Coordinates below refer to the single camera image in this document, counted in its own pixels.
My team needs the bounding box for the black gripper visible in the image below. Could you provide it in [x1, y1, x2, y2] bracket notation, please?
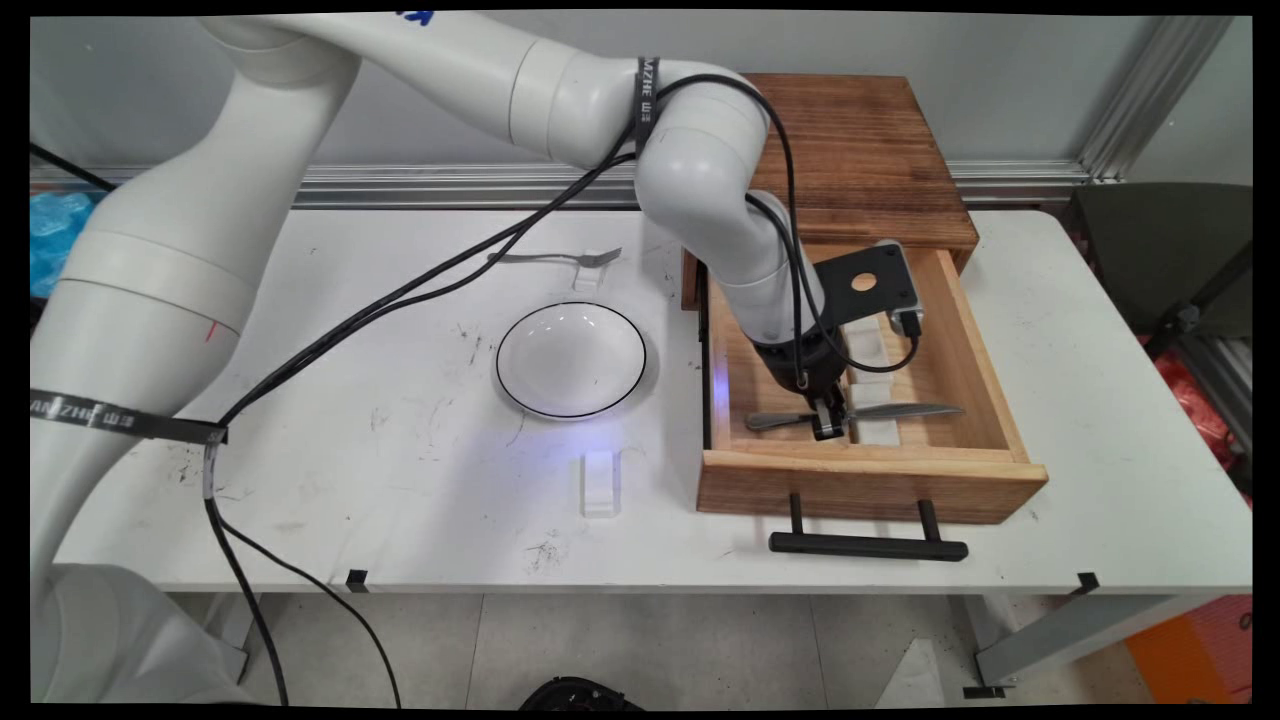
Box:
[753, 333, 853, 443]

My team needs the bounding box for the silver serrated table knife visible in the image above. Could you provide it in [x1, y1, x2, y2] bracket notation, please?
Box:
[745, 402, 967, 433]

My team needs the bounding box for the light wooden drawer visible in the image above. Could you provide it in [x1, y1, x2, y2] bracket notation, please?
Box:
[697, 243, 1050, 526]

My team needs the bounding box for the white plate with black rim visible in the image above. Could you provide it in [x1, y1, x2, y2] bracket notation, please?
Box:
[496, 302, 649, 419]

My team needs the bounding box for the dark brown wooden cabinet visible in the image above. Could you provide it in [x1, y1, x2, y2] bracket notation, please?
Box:
[683, 72, 981, 311]

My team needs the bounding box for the silver fork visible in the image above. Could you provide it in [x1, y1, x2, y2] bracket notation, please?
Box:
[488, 248, 623, 269]

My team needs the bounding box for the grey table leg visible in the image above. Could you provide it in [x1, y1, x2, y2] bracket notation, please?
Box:
[200, 592, 263, 686]
[965, 593, 1226, 691]

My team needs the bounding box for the red bag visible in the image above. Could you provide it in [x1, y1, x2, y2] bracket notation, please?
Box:
[1140, 335, 1251, 471]

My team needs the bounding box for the dark chair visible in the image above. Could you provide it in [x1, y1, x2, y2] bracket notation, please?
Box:
[1060, 183, 1253, 363]

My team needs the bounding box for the black round object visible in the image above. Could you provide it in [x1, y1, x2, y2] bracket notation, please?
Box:
[518, 677, 646, 711]

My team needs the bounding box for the orange box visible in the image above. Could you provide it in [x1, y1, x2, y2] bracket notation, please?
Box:
[1125, 595, 1253, 704]

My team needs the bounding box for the slanted aluminium profile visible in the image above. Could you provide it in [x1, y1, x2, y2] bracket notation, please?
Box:
[1078, 15, 1236, 183]

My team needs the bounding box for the black drawer handle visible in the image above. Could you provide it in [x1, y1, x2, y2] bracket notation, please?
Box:
[769, 493, 970, 563]

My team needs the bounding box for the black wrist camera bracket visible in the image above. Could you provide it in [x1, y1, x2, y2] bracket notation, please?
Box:
[812, 240, 927, 343]

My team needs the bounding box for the black printed velcro strap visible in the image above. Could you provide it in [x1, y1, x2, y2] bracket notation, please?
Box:
[30, 389, 230, 444]
[635, 56, 662, 153]

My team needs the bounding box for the horizontal aluminium rail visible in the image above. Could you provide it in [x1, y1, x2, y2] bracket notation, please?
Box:
[30, 162, 1091, 209]

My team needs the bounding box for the black floor cable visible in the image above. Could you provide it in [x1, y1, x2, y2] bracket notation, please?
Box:
[215, 515, 402, 709]

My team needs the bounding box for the thin black background cable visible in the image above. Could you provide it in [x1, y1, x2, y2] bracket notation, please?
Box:
[30, 143, 117, 194]

